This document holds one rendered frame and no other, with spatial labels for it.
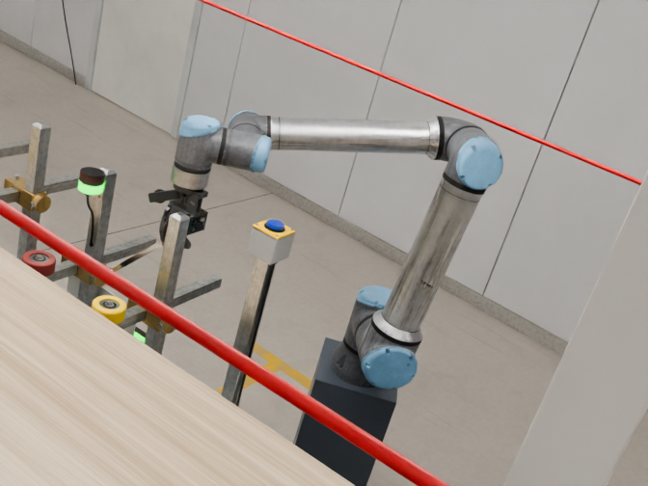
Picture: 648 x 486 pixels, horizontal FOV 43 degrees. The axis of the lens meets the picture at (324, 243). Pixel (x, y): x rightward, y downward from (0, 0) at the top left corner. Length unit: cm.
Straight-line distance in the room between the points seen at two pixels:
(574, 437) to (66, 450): 124
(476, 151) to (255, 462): 91
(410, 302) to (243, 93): 324
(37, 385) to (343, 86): 335
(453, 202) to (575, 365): 164
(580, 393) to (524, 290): 396
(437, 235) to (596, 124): 213
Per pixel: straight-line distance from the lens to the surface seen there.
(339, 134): 214
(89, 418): 170
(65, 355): 185
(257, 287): 187
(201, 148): 199
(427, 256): 216
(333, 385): 248
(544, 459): 51
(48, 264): 215
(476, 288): 456
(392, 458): 39
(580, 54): 417
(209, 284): 229
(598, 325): 47
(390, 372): 228
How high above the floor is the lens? 198
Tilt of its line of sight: 25 degrees down
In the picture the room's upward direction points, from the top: 16 degrees clockwise
